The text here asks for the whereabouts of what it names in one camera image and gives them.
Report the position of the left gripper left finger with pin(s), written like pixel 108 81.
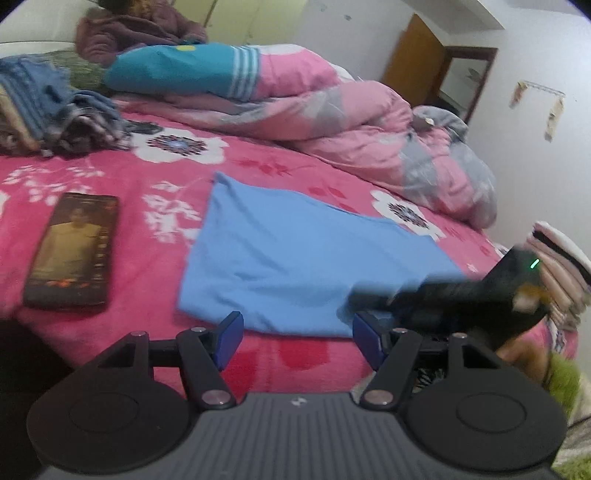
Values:
pixel 204 354

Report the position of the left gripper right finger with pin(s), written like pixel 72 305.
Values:
pixel 392 354

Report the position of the light blue t-shirt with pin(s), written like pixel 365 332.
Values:
pixel 287 262

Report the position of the stack of folded pink clothes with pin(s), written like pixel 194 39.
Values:
pixel 565 270

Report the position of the pile of jeans and plaid clothes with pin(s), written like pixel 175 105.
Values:
pixel 42 114

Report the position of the operator right hand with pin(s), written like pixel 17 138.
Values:
pixel 530 358

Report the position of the green fuzzy right sleeve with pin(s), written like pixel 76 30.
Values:
pixel 562 381

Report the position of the smartphone with lit screen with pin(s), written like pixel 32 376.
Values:
pixel 71 267

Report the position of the pink floral bed blanket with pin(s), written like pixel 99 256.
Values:
pixel 163 196

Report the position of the pink grey quilt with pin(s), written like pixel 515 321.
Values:
pixel 361 127

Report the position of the wooden door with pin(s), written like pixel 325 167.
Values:
pixel 416 63

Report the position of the teal pink striped pillow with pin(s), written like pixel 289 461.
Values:
pixel 243 73

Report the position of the green patterned pillow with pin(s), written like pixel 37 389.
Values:
pixel 83 75

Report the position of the pale yellow wardrobe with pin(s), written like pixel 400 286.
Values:
pixel 245 22

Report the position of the person in maroon jacket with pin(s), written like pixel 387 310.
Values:
pixel 112 28

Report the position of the white pink bed headboard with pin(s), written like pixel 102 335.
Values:
pixel 42 26

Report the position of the dark framed wall mirror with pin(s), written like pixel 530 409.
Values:
pixel 461 80

